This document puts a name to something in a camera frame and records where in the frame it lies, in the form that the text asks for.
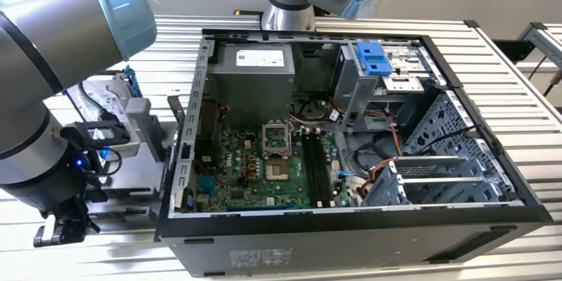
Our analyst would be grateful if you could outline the metal slat side table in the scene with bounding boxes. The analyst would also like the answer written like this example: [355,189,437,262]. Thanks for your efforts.
[517,21,562,74]

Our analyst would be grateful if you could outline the grey metal drive bay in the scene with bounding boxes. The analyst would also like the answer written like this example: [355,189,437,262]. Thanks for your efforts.
[330,39,444,132]

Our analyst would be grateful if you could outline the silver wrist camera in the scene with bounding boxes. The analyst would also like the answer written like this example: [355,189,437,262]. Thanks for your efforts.
[104,131,143,159]

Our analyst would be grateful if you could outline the perforated grey drive cage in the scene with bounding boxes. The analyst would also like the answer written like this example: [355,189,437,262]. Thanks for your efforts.
[362,89,526,208]

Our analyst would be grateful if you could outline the grey power supply unit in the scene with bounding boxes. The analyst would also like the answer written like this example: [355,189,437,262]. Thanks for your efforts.
[206,43,297,130]

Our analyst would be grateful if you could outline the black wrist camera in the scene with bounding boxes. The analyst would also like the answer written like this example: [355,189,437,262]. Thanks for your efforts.
[60,121,133,146]

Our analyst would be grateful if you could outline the RAM slot with white clips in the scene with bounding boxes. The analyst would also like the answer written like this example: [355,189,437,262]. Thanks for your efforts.
[302,128,325,209]
[313,128,338,209]

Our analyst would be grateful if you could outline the green motherboard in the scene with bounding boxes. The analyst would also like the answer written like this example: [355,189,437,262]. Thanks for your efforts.
[193,126,353,213]

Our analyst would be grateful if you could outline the hard disk in blue carrier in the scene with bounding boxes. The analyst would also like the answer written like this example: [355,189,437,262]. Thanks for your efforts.
[63,65,143,124]

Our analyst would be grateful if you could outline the multicoloured power wires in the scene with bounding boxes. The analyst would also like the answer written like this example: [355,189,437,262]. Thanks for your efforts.
[358,158,397,198]

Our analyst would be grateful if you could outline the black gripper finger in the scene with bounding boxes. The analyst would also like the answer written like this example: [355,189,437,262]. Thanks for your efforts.
[56,195,102,232]
[34,217,87,248]

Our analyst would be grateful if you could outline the grey parts rack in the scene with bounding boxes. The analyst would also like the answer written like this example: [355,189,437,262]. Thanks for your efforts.
[83,96,186,229]

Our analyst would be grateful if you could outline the blue plastic drive latch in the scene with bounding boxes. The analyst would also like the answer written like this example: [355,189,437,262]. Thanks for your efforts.
[357,40,387,64]
[363,60,391,77]

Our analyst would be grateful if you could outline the orange wire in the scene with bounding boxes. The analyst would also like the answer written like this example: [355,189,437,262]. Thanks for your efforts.
[389,122,405,157]

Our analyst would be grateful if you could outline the white yellow wire bundle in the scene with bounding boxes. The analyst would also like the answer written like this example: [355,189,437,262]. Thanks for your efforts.
[289,96,347,127]

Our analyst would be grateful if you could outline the CPU socket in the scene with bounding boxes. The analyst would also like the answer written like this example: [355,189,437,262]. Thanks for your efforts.
[263,158,291,182]

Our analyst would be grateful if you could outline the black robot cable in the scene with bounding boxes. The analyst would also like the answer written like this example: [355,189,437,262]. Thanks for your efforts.
[59,82,125,178]

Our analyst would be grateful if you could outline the socket locking lever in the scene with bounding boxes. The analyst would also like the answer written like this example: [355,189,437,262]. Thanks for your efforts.
[287,116,297,159]

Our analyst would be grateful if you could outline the black PC case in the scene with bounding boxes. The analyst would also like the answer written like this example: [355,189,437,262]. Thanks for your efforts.
[153,27,554,278]

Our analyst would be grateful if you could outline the blue expansion slot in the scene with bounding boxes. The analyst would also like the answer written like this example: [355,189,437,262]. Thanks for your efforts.
[226,203,297,212]

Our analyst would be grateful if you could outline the black bar with yellow tip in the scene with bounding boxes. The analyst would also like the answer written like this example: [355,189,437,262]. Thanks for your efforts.
[233,9,266,19]

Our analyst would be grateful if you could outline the metal socket cover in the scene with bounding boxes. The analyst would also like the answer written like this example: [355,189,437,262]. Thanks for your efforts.
[262,124,293,157]

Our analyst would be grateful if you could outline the black data cable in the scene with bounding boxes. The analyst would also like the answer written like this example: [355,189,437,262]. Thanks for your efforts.
[346,128,400,176]

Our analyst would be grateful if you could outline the black case fan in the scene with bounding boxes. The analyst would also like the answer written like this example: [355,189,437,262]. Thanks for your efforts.
[205,91,223,150]

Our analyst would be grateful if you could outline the round case speaker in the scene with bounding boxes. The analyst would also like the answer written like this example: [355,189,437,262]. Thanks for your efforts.
[302,99,331,120]

